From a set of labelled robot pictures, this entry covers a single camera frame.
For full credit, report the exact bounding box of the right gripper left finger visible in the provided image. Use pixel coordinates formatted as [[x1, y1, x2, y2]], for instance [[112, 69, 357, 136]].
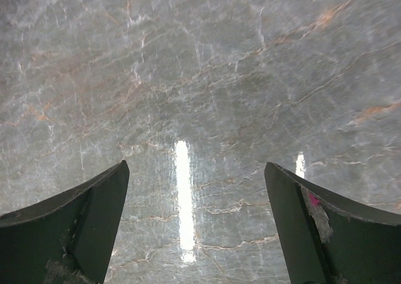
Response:
[[1, 160, 130, 283]]

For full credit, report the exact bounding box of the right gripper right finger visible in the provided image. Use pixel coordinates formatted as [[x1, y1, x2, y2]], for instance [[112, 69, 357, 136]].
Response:
[[264, 162, 400, 283]]

